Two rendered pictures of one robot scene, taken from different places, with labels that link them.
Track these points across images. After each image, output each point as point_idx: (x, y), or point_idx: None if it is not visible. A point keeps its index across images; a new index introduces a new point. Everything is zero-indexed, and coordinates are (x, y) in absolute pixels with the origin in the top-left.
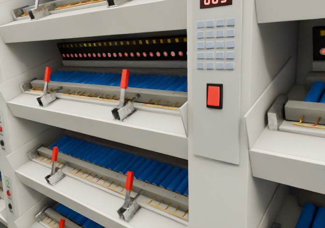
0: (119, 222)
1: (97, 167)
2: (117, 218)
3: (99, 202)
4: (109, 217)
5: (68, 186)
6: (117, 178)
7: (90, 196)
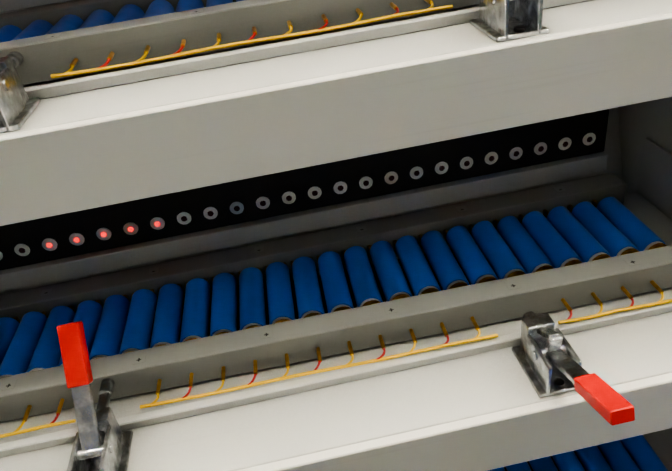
0: (522, 43)
1: (211, 8)
2: (491, 44)
3: (347, 61)
4: (461, 54)
5: (115, 100)
6: None
7: (278, 71)
